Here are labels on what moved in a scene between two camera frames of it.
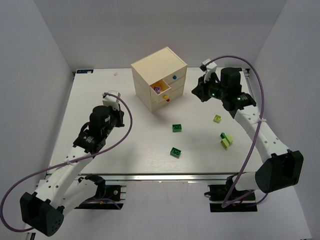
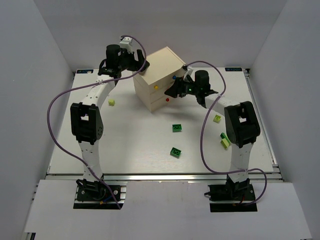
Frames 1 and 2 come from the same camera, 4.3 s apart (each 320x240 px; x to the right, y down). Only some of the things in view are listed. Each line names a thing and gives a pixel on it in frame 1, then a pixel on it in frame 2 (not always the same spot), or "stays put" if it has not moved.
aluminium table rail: [156, 177] stays put
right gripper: [200, 90] to [180, 86]
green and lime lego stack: [226, 140] stays put
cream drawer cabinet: [158, 78] stays put
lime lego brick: [217, 118] stays put
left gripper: [119, 116] to [133, 61]
